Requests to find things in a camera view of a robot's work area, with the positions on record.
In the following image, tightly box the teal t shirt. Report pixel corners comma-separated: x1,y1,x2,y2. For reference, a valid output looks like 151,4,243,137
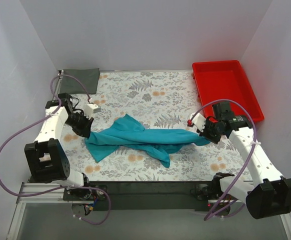
85,114,210,168

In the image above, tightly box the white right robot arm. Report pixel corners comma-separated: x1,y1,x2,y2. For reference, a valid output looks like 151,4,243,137
187,99,291,219

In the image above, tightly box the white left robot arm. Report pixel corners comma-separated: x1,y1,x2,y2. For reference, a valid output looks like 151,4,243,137
24,93,100,200

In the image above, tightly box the folded dark grey t shirt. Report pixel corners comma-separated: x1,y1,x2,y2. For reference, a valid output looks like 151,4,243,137
59,68,100,95

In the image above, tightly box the red plastic bin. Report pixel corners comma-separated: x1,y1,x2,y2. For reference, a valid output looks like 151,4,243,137
192,60,265,123

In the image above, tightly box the floral patterned table mat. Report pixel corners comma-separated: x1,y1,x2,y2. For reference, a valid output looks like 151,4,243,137
61,71,244,181

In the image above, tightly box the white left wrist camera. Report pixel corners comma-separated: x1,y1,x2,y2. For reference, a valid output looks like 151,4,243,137
83,103,101,119

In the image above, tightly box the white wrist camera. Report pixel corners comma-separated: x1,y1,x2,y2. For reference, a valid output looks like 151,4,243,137
187,112,206,133
83,103,101,119

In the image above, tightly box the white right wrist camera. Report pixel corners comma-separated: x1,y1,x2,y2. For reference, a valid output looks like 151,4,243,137
187,112,206,133

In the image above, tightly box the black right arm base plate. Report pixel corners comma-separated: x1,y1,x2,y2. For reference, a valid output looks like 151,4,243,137
183,182,223,205

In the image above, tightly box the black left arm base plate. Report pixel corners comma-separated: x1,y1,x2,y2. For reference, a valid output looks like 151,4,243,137
62,188,107,201

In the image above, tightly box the aluminium front frame rail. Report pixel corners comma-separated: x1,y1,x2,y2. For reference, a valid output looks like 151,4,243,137
5,181,291,240

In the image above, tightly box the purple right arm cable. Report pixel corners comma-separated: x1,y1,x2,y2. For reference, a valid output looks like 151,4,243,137
190,99,258,222

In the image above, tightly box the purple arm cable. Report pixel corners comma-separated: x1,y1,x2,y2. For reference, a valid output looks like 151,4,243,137
0,74,111,226
190,99,258,222

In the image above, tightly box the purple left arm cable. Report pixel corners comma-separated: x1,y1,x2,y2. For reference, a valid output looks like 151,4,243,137
0,74,111,226

